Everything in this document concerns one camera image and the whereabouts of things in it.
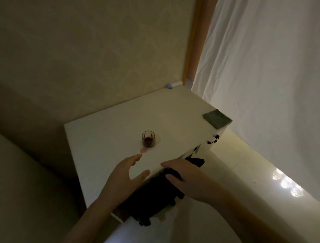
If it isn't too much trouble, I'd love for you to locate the wooden door frame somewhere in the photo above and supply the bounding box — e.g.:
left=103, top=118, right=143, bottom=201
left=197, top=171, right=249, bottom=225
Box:
left=182, top=0, right=216, bottom=87

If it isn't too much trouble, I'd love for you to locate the white cabinet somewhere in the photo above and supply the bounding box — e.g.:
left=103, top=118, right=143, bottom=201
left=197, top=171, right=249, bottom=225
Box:
left=63, top=85, right=233, bottom=224

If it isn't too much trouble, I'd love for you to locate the person's right forearm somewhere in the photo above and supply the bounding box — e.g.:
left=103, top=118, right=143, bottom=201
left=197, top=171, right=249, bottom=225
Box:
left=207, top=189, right=303, bottom=243

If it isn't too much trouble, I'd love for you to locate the person's right hand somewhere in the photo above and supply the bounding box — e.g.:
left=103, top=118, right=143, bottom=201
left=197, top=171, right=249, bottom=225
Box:
left=160, top=159, right=226, bottom=205

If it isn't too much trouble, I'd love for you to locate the person's left forearm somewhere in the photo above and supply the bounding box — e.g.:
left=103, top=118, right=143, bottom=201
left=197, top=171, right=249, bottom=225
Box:
left=60, top=198, right=117, bottom=243

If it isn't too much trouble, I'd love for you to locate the glass with red drink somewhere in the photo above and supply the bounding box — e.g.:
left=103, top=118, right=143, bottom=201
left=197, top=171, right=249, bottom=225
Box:
left=141, top=130, right=156, bottom=148

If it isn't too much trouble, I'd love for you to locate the grey folded cloth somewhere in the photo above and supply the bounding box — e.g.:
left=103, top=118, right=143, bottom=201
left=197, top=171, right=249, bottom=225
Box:
left=202, top=109, right=233, bottom=130

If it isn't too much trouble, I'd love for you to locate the person's left hand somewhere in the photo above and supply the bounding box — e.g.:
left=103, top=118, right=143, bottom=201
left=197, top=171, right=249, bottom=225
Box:
left=99, top=154, right=151, bottom=210

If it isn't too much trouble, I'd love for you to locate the white curtain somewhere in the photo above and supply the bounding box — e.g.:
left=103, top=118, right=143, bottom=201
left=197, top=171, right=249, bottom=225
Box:
left=191, top=0, right=320, bottom=202

